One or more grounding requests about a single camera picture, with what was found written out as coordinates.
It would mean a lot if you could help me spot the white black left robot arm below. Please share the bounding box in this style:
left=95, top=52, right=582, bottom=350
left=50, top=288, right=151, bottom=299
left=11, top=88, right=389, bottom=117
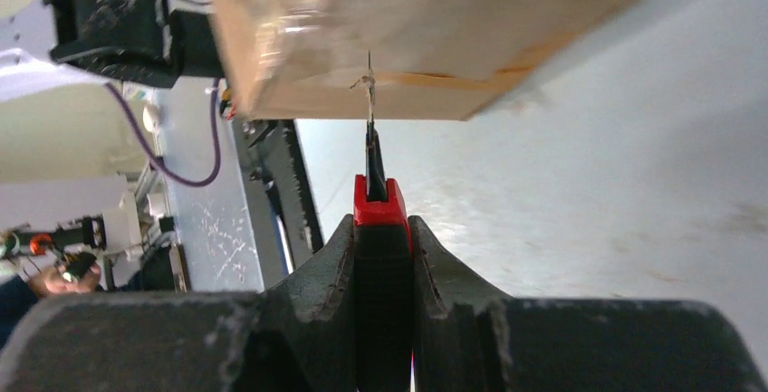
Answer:
left=1, top=0, right=225, bottom=101

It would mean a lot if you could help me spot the distant person's hand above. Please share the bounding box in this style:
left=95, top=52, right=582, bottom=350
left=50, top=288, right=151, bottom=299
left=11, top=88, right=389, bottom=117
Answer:
left=26, top=263, right=101, bottom=298

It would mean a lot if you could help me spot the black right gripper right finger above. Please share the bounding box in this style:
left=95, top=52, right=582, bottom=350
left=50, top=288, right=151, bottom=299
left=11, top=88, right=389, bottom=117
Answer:
left=408, top=216, right=767, bottom=391

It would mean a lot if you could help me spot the red black utility knife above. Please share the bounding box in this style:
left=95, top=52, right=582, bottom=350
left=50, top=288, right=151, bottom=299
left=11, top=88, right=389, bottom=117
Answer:
left=352, top=67, right=413, bottom=391

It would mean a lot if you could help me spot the distant handheld gripper device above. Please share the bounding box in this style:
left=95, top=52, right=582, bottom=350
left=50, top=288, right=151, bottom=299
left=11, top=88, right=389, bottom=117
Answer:
left=1, top=193, right=144, bottom=282

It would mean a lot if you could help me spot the distant person's dark sleeve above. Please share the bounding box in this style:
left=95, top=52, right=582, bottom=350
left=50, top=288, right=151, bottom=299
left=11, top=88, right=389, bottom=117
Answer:
left=0, top=276, right=39, bottom=349

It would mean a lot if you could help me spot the brown cardboard express box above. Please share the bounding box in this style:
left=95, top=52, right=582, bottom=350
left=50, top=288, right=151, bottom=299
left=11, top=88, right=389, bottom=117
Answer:
left=213, top=0, right=637, bottom=120

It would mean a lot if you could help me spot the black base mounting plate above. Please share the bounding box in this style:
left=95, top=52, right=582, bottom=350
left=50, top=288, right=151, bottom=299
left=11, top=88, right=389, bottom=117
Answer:
left=232, top=118, right=325, bottom=288

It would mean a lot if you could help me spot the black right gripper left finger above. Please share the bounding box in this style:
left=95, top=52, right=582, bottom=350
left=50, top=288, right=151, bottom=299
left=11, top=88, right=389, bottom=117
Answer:
left=1, top=216, right=356, bottom=391

